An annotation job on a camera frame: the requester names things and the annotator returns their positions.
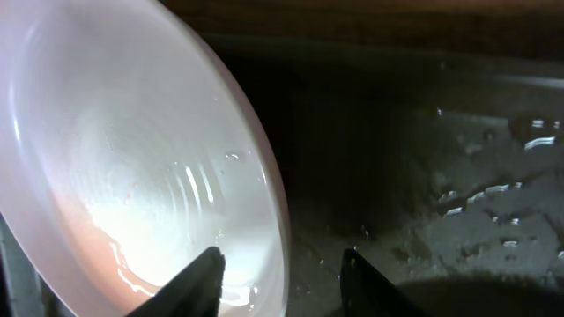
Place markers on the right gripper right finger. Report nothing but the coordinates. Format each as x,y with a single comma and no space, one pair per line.
365,292

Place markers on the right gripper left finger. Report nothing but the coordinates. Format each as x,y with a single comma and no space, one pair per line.
194,292

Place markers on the large brown serving tray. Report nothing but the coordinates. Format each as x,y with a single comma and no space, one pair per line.
412,156

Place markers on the white plate top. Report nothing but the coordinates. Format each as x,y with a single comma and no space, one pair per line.
127,149

